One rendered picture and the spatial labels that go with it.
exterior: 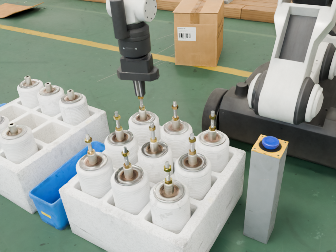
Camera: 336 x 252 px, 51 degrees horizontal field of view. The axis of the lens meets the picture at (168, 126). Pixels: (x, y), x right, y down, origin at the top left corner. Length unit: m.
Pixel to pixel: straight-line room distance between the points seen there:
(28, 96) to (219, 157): 0.78
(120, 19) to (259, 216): 0.62
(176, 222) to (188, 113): 0.81
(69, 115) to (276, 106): 0.68
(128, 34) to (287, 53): 0.48
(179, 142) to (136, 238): 0.29
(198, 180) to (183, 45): 1.20
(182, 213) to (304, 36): 0.63
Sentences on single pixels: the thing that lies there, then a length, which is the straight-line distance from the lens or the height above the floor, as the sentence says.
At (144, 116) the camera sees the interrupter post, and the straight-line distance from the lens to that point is 1.08.
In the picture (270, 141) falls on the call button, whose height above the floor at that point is 0.33.
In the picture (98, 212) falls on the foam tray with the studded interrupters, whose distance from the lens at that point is 0.94.
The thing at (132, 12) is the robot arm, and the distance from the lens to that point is 0.91.
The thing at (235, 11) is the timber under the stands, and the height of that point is 0.05.
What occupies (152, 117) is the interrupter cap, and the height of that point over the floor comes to 0.25.
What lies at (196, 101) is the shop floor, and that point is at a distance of 1.67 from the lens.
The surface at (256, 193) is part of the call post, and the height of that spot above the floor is 0.18.
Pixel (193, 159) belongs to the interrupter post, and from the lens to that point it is 0.89.
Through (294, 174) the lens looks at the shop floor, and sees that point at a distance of 1.29.
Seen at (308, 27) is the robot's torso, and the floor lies 0.48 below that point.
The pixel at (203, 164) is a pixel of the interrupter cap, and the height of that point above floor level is 0.25.
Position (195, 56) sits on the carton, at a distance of 1.99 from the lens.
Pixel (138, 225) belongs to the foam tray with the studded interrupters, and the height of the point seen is 0.18.
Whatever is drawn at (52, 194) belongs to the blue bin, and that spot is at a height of 0.05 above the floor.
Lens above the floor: 0.84
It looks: 34 degrees down
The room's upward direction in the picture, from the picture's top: 4 degrees counter-clockwise
